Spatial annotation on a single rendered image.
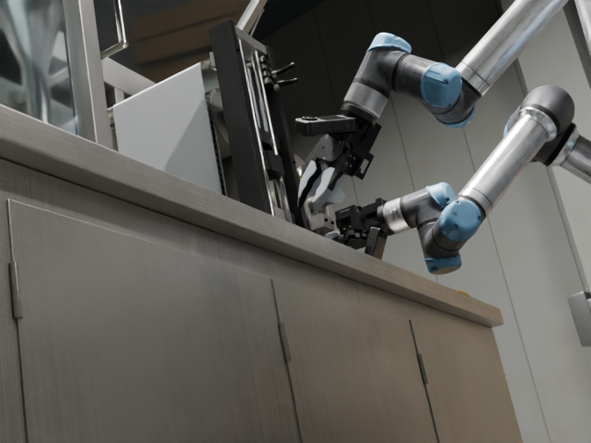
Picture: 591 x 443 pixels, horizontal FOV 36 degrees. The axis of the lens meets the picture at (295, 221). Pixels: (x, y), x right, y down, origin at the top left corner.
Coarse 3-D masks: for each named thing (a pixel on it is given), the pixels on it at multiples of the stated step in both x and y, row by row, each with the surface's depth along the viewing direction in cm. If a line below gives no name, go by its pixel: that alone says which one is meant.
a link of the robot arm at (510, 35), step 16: (528, 0) 173; (544, 0) 172; (560, 0) 173; (512, 16) 174; (528, 16) 173; (544, 16) 174; (496, 32) 175; (512, 32) 174; (528, 32) 174; (480, 48) 176; (496, 48) 175; (512, 48) 175; (464, 64) 177; (480, 64) 175; (496, 64) 175; (464, 80) 176; (480, 80) 176; (464, 96) 176; (480, 96) 178; (448, 112) 175; (464, 112) 178
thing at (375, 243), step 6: (372, 228) 207; (378, 228) 207; (372, 234) 207; (378, 234) 206; (384, 234) 208; (372, 240) 207; (378, 240) 207; (384, 240) 209; (366, 246) 207; (372, 246) 206; (378, 246) 207; (384, 246) 209; (366, 252) 207; (372, 252) 206; (378, 252) 208; (378, 258) 208
